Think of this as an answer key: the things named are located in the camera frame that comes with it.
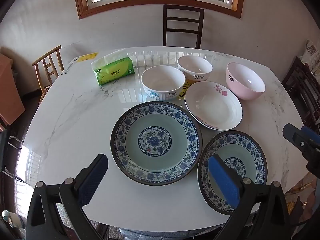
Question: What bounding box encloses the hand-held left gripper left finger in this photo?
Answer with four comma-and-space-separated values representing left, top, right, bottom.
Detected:
26, 153, 110, 240

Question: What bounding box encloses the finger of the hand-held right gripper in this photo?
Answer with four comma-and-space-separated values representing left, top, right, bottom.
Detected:
300, 126, 320, 147
282, 123, 313, 153

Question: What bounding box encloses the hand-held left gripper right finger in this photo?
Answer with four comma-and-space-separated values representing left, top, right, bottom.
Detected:
208, 154, 297, 240

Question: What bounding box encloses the small blue patterned plate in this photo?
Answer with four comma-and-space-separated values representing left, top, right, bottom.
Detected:
197, 130, 268, 215

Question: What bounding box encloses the pink bowl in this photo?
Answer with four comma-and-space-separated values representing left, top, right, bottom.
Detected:
226, 62, 266, 101

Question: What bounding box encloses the large blue patterned plate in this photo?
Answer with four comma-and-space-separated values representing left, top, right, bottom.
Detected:
110, 101, 202, 186

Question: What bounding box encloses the white plate with pink flowers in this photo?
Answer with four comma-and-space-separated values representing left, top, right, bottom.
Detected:
184, 81, 243, 130

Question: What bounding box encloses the white bowl with orange band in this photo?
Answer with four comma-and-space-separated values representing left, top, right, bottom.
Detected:
177, 55, 213, 83

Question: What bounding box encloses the white bowl with blue cartoon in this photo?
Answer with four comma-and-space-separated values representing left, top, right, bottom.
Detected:
141, 65, 186, 101

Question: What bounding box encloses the dark wooden furniture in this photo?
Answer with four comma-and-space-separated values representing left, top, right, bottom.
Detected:
281, 56, 320, 130

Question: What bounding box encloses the newspaper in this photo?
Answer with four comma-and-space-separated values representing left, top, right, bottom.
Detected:
300, 39, 320, 65

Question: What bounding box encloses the green tissue pack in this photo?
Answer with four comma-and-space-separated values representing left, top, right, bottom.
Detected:
90, 51, 135, 86

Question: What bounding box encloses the yellow rectangular label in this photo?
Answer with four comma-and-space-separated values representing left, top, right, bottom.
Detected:
74, 52, 99, 63

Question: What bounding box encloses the light wooden chair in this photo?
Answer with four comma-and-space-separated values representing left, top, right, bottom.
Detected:
32, 45, 65, 105

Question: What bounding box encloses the dark wooden chair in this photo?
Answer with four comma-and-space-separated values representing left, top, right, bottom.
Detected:
163, 4, 205, 49

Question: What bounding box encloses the black chair with metal frame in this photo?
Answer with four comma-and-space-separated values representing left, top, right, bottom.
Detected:
0, 129, 25, 183

